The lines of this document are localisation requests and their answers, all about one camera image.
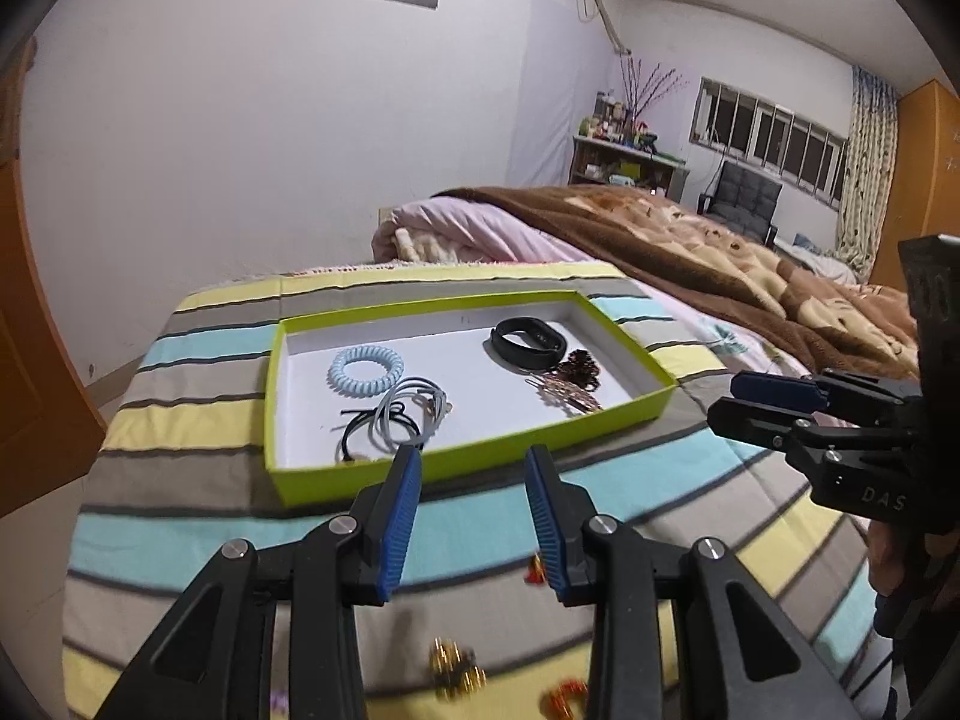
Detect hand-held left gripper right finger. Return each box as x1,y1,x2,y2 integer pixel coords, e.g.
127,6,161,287
523,446,865,720

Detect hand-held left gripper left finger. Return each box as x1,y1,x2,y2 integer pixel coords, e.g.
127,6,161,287
96,444,425,720

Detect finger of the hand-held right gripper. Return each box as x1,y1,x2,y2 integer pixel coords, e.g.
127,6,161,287
706,397,808,459
730,369,834,415

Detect lime green shallow box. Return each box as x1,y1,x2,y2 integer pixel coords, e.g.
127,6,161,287
264,289,680,509

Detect black elastic hair tie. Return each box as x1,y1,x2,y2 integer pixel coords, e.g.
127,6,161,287
334,405,422,467

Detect grey elastic hair tie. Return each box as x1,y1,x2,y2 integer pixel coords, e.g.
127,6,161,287
372,378,452,453

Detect gold beaded hair clip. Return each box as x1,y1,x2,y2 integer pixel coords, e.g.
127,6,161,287
528,375,605,416

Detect light blue spiral hair tie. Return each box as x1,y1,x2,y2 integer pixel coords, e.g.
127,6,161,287
328,346,407,397

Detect dark brown scrunchie clip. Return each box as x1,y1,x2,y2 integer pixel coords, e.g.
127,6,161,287
555,349,602,392

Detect black wristband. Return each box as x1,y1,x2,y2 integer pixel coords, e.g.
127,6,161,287
489,317,568,371

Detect person's right hand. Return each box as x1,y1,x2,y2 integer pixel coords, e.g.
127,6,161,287
868,521,920,635

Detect white floral quilt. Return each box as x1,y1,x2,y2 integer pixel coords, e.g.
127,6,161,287
645,300,820,407

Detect gold bead ornament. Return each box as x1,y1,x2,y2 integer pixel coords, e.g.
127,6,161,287
427,637,490,703

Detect brown plush blanket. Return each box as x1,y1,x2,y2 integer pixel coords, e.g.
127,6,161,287
431,186,928,392

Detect black padded chair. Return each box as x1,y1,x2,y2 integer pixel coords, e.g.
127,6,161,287
697,161,785,245

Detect patterned window curtain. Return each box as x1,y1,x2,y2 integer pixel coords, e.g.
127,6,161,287
832,64,902,283

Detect barred window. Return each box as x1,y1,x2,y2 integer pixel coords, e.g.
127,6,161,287
688,76,849,212

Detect cluttered shelf cabinet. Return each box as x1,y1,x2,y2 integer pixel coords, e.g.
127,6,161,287
570,133,692,200

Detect orange wooden wardrobe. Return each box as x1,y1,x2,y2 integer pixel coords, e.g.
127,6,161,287
870,79,960,302

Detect pink quilt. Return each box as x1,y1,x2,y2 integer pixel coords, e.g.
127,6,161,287
370,195,625,268

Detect clutter of bottles on desk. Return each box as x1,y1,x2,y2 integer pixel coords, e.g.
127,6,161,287
577,90,662,152

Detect purple branch decoration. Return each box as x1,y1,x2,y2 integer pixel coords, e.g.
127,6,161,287
619,56,690,125

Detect orange wooden door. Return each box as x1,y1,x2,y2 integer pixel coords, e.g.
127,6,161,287
0,37,107,520

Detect red knotted cord bracelet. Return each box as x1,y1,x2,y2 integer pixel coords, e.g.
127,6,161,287
543,679,595,720

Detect white wall pipe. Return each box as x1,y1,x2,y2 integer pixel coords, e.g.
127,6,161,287
577,0,632,55

